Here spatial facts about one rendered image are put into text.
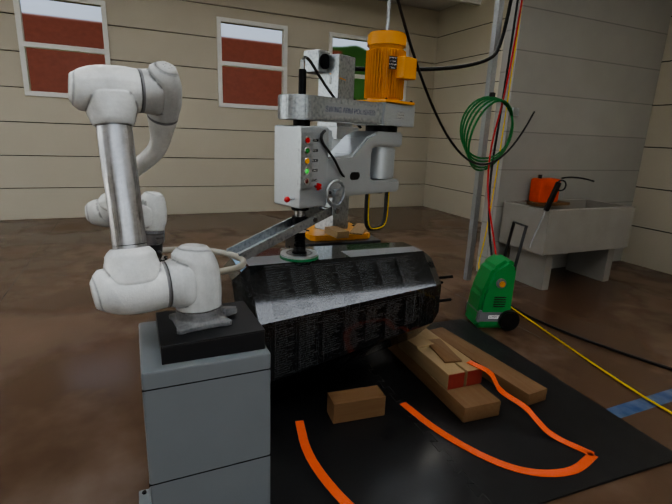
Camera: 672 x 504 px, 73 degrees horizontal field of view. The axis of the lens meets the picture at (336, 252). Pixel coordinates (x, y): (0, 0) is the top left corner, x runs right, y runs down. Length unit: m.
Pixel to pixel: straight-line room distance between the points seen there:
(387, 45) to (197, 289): 1.90
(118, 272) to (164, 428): 0.51
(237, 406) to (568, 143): 5.04
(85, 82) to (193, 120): 6.98
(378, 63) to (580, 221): 3.10
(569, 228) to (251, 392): 4.12
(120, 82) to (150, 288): 0.62
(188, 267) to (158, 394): 0.40
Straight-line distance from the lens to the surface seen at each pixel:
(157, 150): 1.74
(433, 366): 2.86
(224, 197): 8.65
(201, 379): 1.54
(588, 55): 6.07
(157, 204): 1.94
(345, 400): 2.54
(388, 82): 2.87
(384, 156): 2.87
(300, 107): 2.36
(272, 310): 2.32
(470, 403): 2.71
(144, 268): 1.50
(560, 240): 5.11
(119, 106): 1.54
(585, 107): 6.08
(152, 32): 8.56
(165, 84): 1.57
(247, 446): 1.72
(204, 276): 1.54
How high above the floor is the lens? 1.51
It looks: 15 degrees down
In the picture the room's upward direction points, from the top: 2 degrees clockwise
